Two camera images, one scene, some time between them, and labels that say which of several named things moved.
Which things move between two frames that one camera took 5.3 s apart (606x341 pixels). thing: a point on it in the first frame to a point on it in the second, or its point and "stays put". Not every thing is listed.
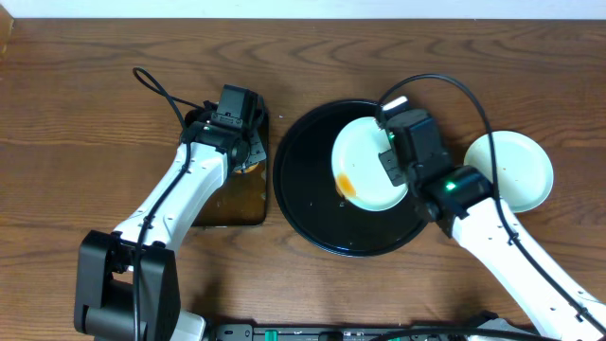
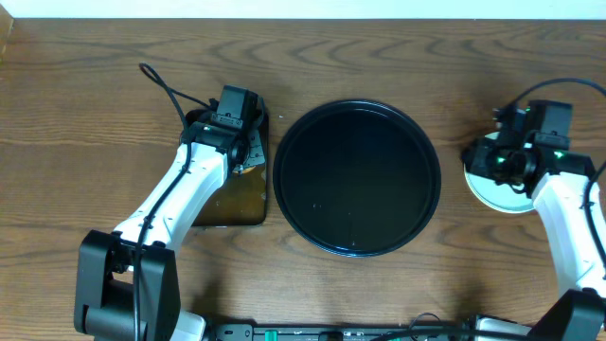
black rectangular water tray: (242, 199) stays put
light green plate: (358, 171) to (501, 198)
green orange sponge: (249, 169) stays put
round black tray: (311, 201) stays put
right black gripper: (390, 161) to (476, 162)
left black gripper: (256, 154) stays put
